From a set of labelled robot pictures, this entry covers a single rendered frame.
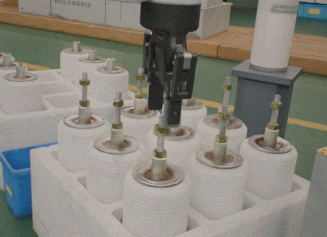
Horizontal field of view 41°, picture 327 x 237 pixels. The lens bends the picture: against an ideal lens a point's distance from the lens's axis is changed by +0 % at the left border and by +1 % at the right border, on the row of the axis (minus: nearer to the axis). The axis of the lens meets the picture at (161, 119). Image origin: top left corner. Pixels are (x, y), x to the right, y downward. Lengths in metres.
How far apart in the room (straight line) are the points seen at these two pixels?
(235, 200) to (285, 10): 0.52
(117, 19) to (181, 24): 2.46
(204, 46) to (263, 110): 1.60
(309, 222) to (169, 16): 0.35
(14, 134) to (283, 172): 0.60
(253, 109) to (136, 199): 0.56
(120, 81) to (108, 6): 1.89
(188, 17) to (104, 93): 0.65
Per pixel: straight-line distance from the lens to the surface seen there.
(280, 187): 0.77
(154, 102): 0.62
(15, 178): 0.94
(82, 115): 0.80
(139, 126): 0.83
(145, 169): 0.64
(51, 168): 0.80
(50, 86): 1.31
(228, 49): 2.61
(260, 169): 0.75
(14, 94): 1.06
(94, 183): 0.71
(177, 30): 0.53
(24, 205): 0.98
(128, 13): 2.94
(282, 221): 0.76
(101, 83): 1.15
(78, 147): 0.79
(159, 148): 0.61
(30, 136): 1.07
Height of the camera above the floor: 0.54
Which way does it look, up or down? 20 degrees down
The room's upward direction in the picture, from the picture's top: 4 degrees clockwise
